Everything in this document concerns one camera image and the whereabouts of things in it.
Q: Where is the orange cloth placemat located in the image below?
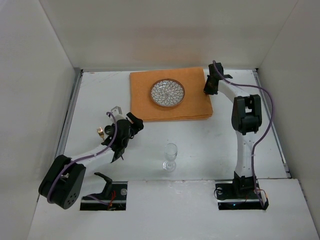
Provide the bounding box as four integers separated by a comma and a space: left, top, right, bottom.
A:
129, 67, 214, 122

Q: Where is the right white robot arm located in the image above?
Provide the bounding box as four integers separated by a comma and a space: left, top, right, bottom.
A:
203, 61, 262, 199

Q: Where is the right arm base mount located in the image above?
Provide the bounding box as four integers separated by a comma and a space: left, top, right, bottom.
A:
213, 176, 269, 211

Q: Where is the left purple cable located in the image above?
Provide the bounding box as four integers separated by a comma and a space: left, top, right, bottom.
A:
46, 111, 118, 204

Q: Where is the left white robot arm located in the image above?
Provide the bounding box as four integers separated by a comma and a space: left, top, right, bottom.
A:
38, 109, 144, 210

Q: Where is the clear wine glass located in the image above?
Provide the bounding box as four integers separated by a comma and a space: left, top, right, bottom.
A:
162, 143, 178, 172

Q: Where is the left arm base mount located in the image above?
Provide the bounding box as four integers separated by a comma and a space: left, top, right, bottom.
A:
79, 172, 128, 211

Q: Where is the floral patterned ceramic plate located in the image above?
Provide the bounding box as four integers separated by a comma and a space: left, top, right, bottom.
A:
150, 78, 185, 108

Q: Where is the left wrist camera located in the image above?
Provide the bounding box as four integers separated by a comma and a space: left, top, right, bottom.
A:
110, 106, 125, 121

